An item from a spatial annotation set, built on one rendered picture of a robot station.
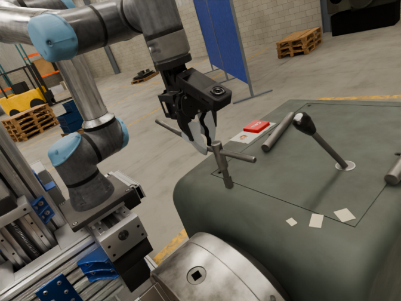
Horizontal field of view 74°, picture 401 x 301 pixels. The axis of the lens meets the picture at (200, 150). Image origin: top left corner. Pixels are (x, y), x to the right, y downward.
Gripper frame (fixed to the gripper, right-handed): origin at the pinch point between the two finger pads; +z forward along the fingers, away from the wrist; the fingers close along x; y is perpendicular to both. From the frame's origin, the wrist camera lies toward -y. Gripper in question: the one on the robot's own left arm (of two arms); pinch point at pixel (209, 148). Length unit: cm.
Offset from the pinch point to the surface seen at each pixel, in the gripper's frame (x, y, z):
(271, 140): -18.4, -1.5, 7.6
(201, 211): 7.2, -0.1, 12.4
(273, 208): 1.0, -15.8, 9.5
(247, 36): -875, 775, 89
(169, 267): 20.9, -7.2, 11.9
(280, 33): -894, 630, 106
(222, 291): 17.9, -18.0, 12.5
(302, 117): -8.4, -18.5, -5.0
